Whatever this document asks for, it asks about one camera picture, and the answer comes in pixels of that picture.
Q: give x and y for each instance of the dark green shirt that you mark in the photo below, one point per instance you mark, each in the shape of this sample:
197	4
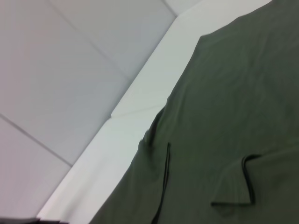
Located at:
222	116

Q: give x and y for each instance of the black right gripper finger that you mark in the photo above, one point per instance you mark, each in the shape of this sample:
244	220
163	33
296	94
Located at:
23	221

